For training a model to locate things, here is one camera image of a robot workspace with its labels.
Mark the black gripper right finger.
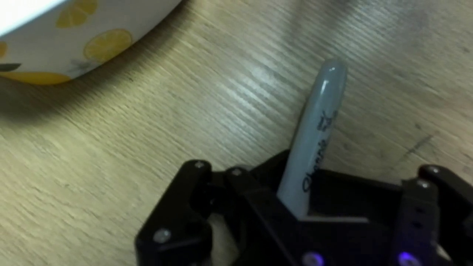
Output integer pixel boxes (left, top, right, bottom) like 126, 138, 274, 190
301, 165, 473, 266

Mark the grey marker with green cap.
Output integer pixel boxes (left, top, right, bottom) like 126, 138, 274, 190
276, 58, 351, 221

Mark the white bowl with lemon print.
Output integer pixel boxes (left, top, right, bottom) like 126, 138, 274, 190
0, 0, 184, 88

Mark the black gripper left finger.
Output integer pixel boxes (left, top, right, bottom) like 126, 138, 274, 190
135, 150, 310, 266

